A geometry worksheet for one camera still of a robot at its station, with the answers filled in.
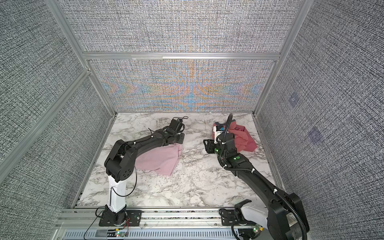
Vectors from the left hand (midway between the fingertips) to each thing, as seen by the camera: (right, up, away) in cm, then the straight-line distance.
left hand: (181, 136), depth 98 cm
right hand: (+15, -1, -15) cm, 22 cm away
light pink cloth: (-10, -13, -10) cm, 19 cm away
